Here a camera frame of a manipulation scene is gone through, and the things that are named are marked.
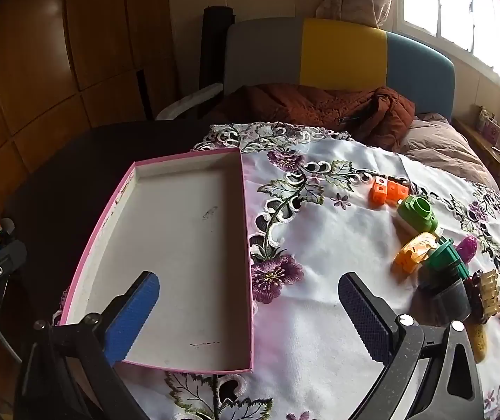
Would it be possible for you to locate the purple toy stamp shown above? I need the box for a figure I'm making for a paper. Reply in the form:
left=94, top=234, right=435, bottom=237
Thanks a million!
left=456, top=235, right=478, bottom=268

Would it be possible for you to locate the dark green toy mold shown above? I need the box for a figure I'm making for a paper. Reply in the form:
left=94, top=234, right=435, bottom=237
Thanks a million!
left=416, top=237, right=472, bottom=290

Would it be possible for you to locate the orange toy block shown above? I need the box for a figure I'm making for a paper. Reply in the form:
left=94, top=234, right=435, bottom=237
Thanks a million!
left=385, top=178, right=408, bottom=206
left=369, top=177, right=389, bottom=206

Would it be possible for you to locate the lime green toy extruder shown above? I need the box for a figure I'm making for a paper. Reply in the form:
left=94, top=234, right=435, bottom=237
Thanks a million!
left=396, top=195, right=445, bottom=238

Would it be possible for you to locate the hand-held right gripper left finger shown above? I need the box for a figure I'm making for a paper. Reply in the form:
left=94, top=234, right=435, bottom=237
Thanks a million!
left=14, top=271, right=160, bottom=420

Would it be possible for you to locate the pink cardboard box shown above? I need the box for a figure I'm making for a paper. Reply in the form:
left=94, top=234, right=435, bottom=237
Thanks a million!
left=53, top=148, right=255, bottom=375

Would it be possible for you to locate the yellow and purple toy mold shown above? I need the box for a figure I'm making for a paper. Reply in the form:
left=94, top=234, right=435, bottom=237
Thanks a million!
left=467, top=321, right=490, bottom=364

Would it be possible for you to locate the white floral embroidered tablecloth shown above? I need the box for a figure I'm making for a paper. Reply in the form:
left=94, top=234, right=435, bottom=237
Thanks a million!
left=59, top=121, right=500, bottom=420

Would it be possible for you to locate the brown quilted jacket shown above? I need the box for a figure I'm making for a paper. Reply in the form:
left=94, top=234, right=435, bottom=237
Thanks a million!
left=208, top=83, right=417, bottom=152

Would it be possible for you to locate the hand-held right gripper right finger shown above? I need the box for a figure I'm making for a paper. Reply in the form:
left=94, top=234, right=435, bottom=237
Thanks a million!
left=338, top=272, right=484, bottom=420

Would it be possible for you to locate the black padded table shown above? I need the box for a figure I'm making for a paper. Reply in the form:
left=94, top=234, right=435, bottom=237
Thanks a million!
left=2, top=119, right=216, bottom=316

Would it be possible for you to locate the orange toy mold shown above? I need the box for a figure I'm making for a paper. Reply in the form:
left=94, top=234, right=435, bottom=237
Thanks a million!
left=392, top=232, right=438, bottom=278

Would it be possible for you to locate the pink storage box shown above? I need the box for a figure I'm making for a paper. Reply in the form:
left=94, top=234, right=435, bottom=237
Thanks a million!
left=474, top=104, right=500, bottom=148

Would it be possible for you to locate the wooden wardrobe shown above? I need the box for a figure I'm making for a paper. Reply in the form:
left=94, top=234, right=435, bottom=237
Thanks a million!
left=0, top=0, right=181, bottom=232

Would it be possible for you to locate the beige pillow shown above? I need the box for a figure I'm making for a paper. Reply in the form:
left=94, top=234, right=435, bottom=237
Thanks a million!
left=401, top=113, right=500, bottom=194

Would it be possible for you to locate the window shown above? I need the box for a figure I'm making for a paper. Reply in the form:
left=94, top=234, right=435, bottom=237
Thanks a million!
left=396, top=0, right=500, bottom=93

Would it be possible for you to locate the grey yellow blue headboard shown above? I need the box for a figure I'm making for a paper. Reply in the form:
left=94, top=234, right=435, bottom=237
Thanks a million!
left=224, top=17, right=456, bottom=124

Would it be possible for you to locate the brown spiked toy roller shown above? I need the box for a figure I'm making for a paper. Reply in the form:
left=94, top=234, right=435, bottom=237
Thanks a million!
left=429, top=269, right=500, bottom=326

